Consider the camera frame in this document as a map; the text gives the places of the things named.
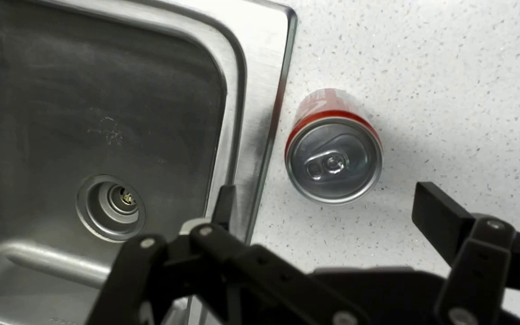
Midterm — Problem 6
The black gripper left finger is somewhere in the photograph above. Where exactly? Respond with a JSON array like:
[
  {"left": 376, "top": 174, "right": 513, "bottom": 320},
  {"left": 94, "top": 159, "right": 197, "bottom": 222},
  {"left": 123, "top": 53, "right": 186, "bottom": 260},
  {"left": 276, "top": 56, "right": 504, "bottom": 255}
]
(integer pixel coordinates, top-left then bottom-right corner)
[{"left": 85, "top": 186, "right": 368, "bottom": 325}]

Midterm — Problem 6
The stainless steel double sink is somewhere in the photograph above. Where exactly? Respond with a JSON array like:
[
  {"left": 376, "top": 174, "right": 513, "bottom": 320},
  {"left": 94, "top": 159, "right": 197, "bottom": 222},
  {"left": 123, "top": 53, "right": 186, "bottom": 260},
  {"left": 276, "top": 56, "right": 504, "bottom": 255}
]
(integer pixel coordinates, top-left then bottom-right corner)
[{"left": 0, "top": 0, "right": 296, "bottom": 325}]

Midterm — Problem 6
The red Coca-Cola can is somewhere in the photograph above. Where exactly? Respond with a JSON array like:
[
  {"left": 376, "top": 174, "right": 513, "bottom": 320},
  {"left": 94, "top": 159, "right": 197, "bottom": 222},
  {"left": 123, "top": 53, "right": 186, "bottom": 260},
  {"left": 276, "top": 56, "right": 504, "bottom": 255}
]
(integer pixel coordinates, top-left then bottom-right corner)
[{"left": 283, "top": 89, "right": 383, "bottom": 204}]

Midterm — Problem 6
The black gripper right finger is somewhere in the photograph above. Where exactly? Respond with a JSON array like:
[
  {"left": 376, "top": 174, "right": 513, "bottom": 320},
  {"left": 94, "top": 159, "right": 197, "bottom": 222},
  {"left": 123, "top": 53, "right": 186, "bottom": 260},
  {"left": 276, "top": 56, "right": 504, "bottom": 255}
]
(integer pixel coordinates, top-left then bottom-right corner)
[{"left": 412, "top": 183, "right": 520, "bottom": 325}]

